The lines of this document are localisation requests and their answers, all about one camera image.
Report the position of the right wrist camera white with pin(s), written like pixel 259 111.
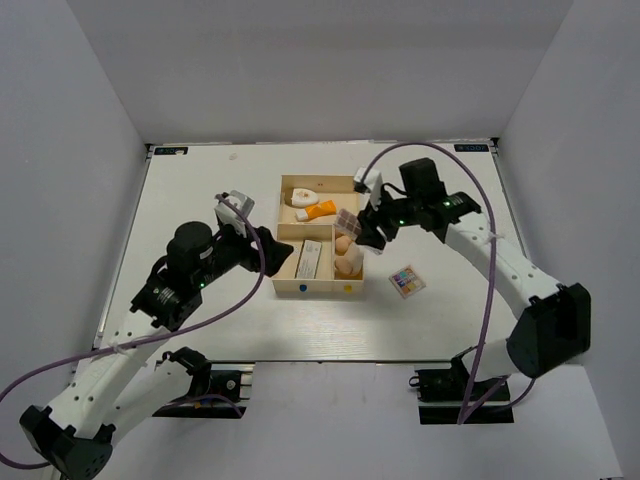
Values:
pixel 369 181

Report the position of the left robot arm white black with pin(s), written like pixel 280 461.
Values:
pixel 77 431

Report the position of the round white powder puff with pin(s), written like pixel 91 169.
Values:
pixel 354 257

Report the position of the nude eyeshadow palette clear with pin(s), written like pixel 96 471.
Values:
pixel 346 223

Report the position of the beige makeup sponge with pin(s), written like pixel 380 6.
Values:
pixel 342 244
pixel 343 266

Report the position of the cream organizer tray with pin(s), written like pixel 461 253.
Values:
pixel 322 262

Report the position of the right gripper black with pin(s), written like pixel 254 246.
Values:
pixel 370 220

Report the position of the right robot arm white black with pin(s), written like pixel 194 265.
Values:
pixel 553 320

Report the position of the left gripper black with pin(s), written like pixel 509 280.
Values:
pixel 273 251

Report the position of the orange sunscreen tube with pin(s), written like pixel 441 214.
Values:
pixel 315 211

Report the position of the colourful eyeshadow palette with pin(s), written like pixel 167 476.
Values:
pixel 407 282

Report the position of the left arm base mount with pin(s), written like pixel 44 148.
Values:
pixel 224 395

